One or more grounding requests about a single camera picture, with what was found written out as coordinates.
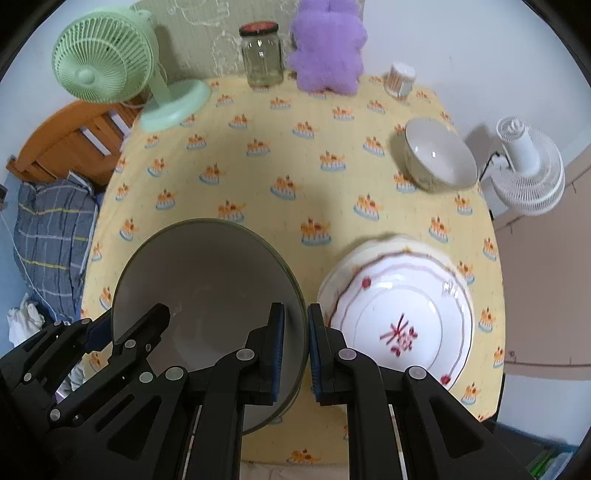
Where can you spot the blue plaid cloth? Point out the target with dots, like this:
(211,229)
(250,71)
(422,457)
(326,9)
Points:
(51,230)

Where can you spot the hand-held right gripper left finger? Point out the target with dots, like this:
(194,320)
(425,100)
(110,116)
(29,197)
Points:
(276,350)

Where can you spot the grey floral ceramic bowl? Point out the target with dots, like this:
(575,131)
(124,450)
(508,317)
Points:
(438,157)
(207,286)

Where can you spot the red rim white plate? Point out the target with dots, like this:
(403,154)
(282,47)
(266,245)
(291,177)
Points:
(406,295)

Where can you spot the yellow cake print tablecloth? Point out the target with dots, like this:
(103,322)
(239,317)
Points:
(277,152)

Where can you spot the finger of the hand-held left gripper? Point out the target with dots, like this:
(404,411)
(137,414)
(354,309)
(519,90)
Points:
(154,318)
(98,331)

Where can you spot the purple plush toy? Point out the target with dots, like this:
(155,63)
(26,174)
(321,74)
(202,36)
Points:
(328,50)

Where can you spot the white desk fan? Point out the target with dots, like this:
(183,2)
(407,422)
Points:
(526,157)

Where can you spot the wooden chair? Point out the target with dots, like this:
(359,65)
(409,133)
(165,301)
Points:
(60,143)

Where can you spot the green desk fan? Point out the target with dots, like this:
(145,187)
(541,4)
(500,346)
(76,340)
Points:
(101,60)

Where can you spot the clear plastic storage box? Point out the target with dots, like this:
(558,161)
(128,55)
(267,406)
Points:
(551,461)

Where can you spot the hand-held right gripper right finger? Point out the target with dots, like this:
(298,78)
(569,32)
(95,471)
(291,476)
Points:
(315,355)

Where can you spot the white crumpled cloth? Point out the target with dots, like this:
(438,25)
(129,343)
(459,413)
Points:
(23,318)

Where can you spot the glass jar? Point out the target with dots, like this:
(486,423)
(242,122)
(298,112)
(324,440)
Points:
(261,60)

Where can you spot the cotton swab container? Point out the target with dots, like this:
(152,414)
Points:
(399,81)

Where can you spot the scalloped orange flower plate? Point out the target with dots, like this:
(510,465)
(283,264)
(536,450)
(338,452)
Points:
(342,271)

